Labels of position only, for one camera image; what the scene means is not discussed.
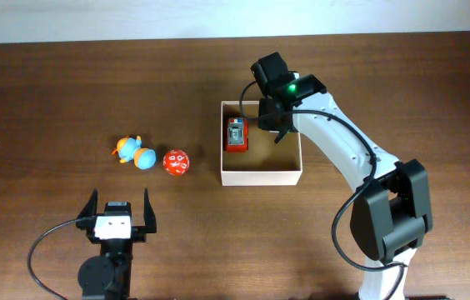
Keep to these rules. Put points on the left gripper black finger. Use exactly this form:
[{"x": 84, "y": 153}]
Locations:
[
  {"x": 90, "y": 209},
  {"x": 149, "y": 217}
]

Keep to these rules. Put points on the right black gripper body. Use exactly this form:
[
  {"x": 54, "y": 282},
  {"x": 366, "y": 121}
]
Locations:
[{"x": 268, "y": 119}]

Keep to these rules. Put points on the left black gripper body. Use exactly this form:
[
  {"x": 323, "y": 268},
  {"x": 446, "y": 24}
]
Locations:
[{"x": 118, "y": 247}]

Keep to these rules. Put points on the red toy car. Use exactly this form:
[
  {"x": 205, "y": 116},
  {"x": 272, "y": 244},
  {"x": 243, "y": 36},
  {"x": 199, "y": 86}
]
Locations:
[{"x": 236, "y": 136}]

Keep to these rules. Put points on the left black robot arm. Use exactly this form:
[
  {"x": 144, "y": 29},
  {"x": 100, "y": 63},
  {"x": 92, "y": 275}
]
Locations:
[{"x": 107, "y": 276}]

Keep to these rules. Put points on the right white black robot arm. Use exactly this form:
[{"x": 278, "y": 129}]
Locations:
[{"x": 381, "y": 226}]

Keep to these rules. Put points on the white open cardboard box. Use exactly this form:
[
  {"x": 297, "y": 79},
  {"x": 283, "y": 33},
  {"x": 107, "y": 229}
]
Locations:
[{"x": 265, "y": 163}]

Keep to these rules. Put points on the red ball with white letters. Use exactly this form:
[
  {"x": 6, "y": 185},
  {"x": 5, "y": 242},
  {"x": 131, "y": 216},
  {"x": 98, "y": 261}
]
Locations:
[{"x": 176, "y": 162}]

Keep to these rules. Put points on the blue and orange toy figure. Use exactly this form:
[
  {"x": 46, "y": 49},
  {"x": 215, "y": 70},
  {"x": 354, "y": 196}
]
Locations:
[{"x": 129, "y": 149}]

